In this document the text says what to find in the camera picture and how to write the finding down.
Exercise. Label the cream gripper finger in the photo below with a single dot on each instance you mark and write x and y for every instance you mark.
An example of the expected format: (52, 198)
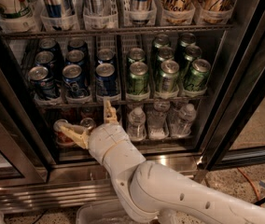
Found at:
(77, 133)
(110, 113)

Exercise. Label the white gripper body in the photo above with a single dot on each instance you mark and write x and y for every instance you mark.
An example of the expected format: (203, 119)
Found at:
(107, 138)

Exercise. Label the blue pepsi can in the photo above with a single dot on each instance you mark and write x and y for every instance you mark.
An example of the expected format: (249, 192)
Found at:
(50, 44)
(76, 56)
(74, 81)
(47, 59)
(106, 80)
(106, 56)
(43, 83)
(77, 43)

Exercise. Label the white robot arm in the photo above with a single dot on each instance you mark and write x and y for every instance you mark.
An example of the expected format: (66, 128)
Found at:
(145, 188)

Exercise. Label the red soda can right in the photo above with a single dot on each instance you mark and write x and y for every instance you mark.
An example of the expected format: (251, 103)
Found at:
(88, 124)

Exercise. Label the red soda can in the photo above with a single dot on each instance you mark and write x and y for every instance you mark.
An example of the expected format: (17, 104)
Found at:
(88, 124)
(60, 138)

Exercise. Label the red soda can left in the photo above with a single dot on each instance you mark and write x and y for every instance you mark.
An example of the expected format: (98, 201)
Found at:
(60, 138)

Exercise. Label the green can front left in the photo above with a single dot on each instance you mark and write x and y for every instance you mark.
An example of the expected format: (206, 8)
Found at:
(138, 78)

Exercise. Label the green can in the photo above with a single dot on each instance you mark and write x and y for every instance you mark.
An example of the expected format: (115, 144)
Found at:
(136, 55)
(184, 40)
(164, 54)
(160, 40)
(138, 78)
(190, 54)
(167, 76)
(197, 75)

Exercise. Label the clear water bottle middle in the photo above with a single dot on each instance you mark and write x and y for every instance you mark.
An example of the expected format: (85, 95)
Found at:
(157, 119)

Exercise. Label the clear water bottle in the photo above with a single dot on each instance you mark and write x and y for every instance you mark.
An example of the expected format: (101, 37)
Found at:
(182, 120)
(157, 119)
(136, 124)

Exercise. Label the fridge glass door left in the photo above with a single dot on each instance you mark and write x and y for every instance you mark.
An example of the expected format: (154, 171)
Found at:
(19, 165)

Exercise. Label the green can front middle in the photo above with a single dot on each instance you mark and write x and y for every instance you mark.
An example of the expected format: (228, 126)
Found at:
(167, 76)

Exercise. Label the steel fridge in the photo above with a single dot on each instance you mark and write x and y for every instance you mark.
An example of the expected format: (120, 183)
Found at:
(74, 177)

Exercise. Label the green can back middle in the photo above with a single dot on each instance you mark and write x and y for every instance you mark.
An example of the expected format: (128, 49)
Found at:
(160, 40)

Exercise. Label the green can front right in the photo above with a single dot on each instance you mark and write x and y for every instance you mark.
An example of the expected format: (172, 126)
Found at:
(197, 75)

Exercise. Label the green can back right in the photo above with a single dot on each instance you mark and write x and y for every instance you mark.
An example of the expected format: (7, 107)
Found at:
(184, 40)

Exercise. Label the fridge sliding door right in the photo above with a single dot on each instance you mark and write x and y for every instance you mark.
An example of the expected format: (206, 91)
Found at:
(238, 84)

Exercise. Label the clear water bottle left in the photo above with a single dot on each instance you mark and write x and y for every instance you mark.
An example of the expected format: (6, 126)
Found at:
(136, 124)

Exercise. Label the clear water bottle right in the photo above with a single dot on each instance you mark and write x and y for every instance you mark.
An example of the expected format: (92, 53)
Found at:
(182, 120)

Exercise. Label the clear plastic bin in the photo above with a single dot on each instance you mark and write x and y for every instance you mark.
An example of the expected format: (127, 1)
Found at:
(109, 212)

